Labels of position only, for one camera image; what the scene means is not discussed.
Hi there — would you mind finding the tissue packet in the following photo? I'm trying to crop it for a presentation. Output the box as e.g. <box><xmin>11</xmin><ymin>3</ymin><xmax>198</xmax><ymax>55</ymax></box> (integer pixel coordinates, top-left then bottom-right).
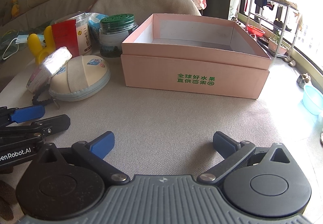
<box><xmin>26</xmin><ymin>47</ymin><xmax>72</xmax><ymax>94</ymax></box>

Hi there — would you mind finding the beige round zip pouch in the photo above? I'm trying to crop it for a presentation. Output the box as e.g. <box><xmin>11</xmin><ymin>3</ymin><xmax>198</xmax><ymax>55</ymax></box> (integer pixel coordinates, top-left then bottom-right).
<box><xmin>49</xmin><ymin>55</ymin><xmax>111</xmax><ymax>102</ymax></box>

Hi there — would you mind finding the yellow rubber toy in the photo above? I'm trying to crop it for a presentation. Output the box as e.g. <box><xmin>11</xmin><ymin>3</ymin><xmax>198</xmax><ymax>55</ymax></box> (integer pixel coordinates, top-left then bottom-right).
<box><xmin>27</xmin><ymin>25</ymin><xmax>56</xmax><ymax>65</ymax></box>

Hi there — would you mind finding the blue face mask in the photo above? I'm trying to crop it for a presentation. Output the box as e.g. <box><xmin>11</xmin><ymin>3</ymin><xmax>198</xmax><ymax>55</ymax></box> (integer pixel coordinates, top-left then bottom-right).
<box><xmin>1</xmin><ymin>30</ymin><xmax>28</xmax><ymax>61</ymax></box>

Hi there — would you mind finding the blue mask package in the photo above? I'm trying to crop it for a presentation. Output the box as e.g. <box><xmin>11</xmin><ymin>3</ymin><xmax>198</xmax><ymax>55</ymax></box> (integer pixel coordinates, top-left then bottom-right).
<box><xmin>86</xmin><ymin>12</ymin><xmax>107</xmax><ymax>44</ymax></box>

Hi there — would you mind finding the red paper packet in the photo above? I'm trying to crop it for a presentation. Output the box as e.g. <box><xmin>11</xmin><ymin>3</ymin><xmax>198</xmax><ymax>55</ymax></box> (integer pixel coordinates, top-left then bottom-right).
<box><xmin>51</xmin><ymin>20</ymin><xmax>79</xmax><ymax>57</ymax></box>

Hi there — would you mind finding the light blue plastic basin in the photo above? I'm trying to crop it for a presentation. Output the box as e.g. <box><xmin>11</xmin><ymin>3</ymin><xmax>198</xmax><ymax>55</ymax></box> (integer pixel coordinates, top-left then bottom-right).
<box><xmin>302</xmin><ymin>84</ymin><xmax>322</xmax><ymax>115</ymax></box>

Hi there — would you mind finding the white tea canister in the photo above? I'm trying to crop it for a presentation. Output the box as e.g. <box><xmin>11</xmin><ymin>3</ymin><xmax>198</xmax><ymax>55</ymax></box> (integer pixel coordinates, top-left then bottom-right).
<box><xmin>53</xmin><ymin>11</ymin><xmax>92</xmax><ymax>56</ymax></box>

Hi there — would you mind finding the pink cardboard box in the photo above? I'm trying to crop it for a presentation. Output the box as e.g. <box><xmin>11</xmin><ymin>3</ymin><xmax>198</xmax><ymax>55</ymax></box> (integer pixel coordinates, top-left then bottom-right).
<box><xmin>121</xmin><ymin>14</ymin><xmax>272</xmax><ymax>99</ymax></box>

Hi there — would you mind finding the yellow plush bird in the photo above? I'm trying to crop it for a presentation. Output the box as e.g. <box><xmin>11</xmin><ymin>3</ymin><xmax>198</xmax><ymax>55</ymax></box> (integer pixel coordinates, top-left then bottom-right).
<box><xmin>11</xmin><ymin>0</ymin><xmax>20</xmax><ymax>18</ymax></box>

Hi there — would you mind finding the potted plant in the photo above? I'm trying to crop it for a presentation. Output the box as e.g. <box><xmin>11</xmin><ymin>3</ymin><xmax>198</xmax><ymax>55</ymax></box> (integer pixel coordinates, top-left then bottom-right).
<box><xmin>268</xmin><ymin>30</ymin><xmax>288</xmax><ymax>55</ymax></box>

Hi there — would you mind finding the green lid glass jar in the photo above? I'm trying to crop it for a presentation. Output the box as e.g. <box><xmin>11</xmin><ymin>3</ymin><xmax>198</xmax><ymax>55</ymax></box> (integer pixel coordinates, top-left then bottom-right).
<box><xmin>99</xmin><ymin>14</ymin><xmax>138</xmax><ymax>58</ymax></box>

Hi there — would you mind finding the red plastic basin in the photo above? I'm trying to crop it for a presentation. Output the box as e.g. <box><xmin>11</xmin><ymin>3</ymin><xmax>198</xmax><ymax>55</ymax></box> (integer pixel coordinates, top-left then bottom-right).
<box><xmin>246</xmin><ymin>24</ymin><xmax>265</xmax><ymax>38</ymax></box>

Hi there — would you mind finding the metal shelf rack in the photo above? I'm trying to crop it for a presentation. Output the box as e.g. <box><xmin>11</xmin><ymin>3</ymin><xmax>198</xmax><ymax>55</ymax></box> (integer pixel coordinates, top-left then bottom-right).
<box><xmin>245</xmin><ymin>0</ymin><xmax>302</xmax><ymax>67</ymax></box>

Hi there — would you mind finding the beige sofa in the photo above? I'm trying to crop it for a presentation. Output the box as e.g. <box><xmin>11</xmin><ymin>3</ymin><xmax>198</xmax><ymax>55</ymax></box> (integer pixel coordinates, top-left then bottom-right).
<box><xmin>1</xmin><ymin>0</ymin><xmax>200</xmax><ymax>34</ymax></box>

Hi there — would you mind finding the black beaded cord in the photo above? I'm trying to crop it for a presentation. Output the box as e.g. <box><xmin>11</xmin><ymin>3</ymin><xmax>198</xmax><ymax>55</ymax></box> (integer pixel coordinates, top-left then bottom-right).
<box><xmin>31</xmin><ymin>87</ymin><xmax>61</xmax><ymax>109</ymax></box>

